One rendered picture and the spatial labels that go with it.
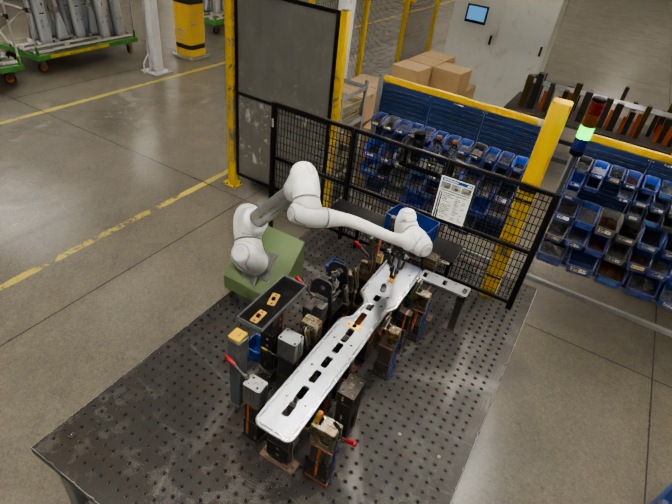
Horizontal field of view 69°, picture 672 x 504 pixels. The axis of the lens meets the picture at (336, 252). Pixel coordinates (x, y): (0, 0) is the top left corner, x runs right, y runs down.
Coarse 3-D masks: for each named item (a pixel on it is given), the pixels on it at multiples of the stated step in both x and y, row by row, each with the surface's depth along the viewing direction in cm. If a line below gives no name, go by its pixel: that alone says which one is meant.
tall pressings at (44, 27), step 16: (32, 0) 728; (64, 0) 789; (80, 0) 812; (96, 0) 789; (112, 0) 813; (32, 16) 756; (48, 16) 778; (64, 16) 799; (80, 16) 797; (96, 16) 802; (112, 16) 827; (48, 32) 759; (64, 32) 783; (80, 32) 805; (96, 32) 830
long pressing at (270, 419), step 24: (384, 264) 285; (408, 264) 289; (408, 288) 271; (360, 312) 251; (384, 312) 253; (336, 336) 235; (360, 336) 237; (312, 360) 222; (336, 360) 223; (288, 384) 210; (312, 384) 211; (264, 408) 198; (312, 408) 201; (288, 432) 191
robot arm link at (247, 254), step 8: (240, 240) 270; (248, 240) 269; (256, 240) 271; (232, 248) 267; (240, 248) 263; (248, 248) 263; (256, 248) 268; (232, 256) 264; (240, 256) 263; (248, 256) 263; (256, 256) 266; (264, 256) 276; (240, 264) 264; (248, 264) 264; (256, 264) 268; (264, 264) 276; (248, 272) 272; (256, 272) 275
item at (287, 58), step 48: (240, 0) 424; (288, 0) 398; (240, 48) 448; (288, 48) 420; (336, 48) 396; (240, 96) 475; (288, 96) 445; (336, 96) 415; (240, 144) 506; (288, 144) 471; (336, 144) 445
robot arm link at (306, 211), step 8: (296, 200) 225; (304, 200) 223; (312, 200) 224; (288, 208) 225; (296, 208) 221; (304, 208) 222; (312, 208) 224; (320, 208) 226; (288, 216) 225; (296, 216) 221; (304, 216) 222; (312, 216) 223; (320, 216) 225; (328, 216) 227; (296, 224) 226; (304, 224) 224; (312, 224) 225; (320, 224) 227
